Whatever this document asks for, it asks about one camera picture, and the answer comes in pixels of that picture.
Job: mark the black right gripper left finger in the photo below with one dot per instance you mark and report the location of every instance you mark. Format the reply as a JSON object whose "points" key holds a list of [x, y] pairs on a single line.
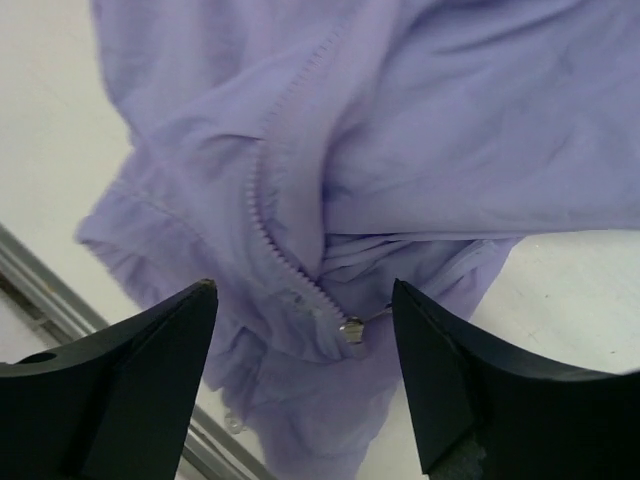
{"points": [[113, 405]]}

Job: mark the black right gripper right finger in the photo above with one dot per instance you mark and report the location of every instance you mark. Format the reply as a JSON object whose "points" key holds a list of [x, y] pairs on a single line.
{"points": [[483, 408]]}

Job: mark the lilac zip jacket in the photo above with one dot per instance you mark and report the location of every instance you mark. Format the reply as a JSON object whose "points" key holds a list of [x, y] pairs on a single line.
{"points": [[306, 154]]}

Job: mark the aluminium table front rail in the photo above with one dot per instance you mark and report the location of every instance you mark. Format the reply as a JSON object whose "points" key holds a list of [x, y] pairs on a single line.
{"points": [[212, 450]]}

